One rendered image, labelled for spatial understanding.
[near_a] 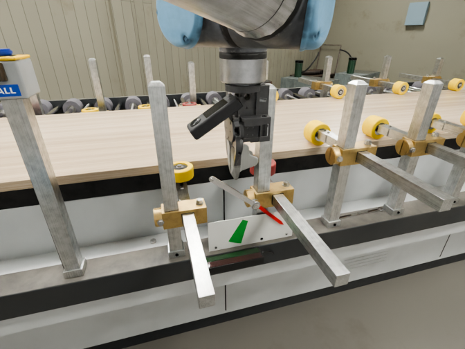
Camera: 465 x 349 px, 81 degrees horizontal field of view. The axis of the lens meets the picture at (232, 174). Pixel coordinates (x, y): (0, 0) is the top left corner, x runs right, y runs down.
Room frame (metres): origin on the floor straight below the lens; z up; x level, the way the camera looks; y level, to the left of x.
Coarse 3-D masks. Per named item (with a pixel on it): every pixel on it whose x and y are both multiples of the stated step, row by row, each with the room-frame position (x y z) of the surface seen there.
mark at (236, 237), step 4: (244, 220) 0.62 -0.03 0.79; (240, 224) 0.62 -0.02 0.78; (244, 224) 0.62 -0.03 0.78; (240, 228) 0.62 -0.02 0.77; (244, 228) 0.62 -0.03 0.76; (236, 232) 0.62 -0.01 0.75; (240, 232) 0.62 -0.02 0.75; (232, 236) 0.61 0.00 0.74; (236, 236) 0.62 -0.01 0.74; (240, 236) 0.62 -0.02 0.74; (232, 240) 0.61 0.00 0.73; (236, 240) 0.62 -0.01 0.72; (240, 240) 0.62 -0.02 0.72
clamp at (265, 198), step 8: (272, 184) 0.69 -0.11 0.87; (280, 184) 0.69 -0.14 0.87; (248, 192) 0.65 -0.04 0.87; (256, 192) 0.64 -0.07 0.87; (264, 192) 0.64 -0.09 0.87; (272, 192) 0.65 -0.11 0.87; (280, 192) 0.65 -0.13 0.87; (288, 192) 0.66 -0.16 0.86; (264, 200) 0.64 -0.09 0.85; (272, 200) 0.64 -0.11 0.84
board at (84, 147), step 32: (384, 96) 1.78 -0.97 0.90; (416, 96) 1.78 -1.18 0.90; (448, 96) 1.78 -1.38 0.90; (0, 128) 1.12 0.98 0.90; (64, 128) 1.12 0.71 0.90; (96, 128) 1.12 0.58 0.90; (128, 128) 1.12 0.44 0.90; (288, 128) 1.12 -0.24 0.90; (0, 160) 0.79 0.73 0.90; (64, 160) 0.79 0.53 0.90; (96, 160) 0.79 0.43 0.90; (128, 160) 0.79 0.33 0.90; (192, 160) 0.79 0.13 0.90; (224, 160) 0.81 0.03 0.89
